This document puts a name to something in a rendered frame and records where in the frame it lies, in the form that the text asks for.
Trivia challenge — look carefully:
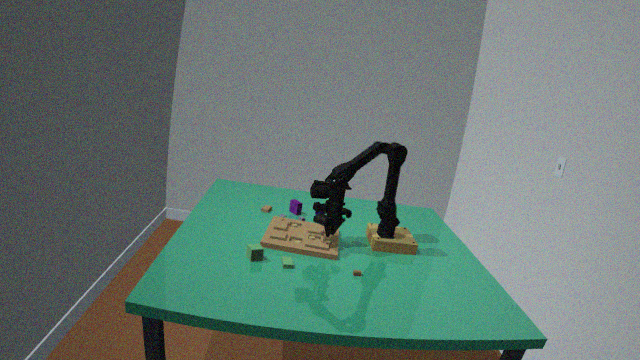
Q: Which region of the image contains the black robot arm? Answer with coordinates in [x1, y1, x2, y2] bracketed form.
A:
[310, 141, 407, 239]

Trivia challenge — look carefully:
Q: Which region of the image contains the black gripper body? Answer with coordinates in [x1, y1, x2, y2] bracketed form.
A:
[313, 198, 352, 226]

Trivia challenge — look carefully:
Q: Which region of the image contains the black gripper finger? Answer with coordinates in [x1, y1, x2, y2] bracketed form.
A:
[331, 218, 345, 236]
[324, 223, 336, 237]

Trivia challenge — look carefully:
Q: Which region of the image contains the small green cube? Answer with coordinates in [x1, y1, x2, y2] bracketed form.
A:
[246, 243, 264, 262]

